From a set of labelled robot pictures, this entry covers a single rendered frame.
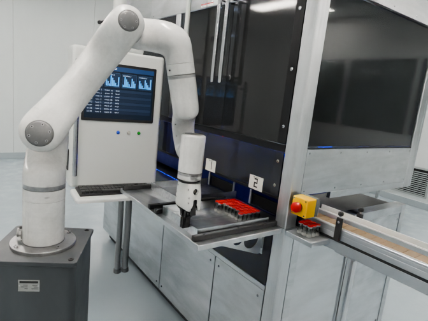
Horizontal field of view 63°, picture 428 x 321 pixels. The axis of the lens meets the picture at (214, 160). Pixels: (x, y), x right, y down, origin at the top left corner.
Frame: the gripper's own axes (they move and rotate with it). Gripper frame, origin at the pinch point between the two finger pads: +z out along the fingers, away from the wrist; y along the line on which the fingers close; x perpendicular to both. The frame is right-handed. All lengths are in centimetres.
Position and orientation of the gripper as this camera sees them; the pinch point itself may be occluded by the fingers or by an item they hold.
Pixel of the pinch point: (185, 221)
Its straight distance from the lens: 126.4
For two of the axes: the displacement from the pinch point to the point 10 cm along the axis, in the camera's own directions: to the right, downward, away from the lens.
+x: -8.0, 0.2, -5.9
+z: -1.1, 9.8, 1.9
